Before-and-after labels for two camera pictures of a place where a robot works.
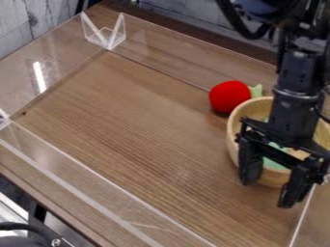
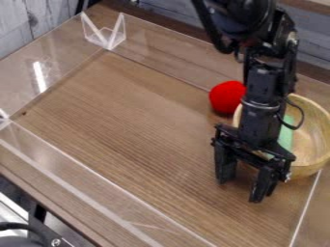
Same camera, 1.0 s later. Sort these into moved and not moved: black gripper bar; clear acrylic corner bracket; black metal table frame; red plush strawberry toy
Moved: black gripper bar
Not moved: red plush strawberry toy; black metal table frame; clear acrylic corner bracket
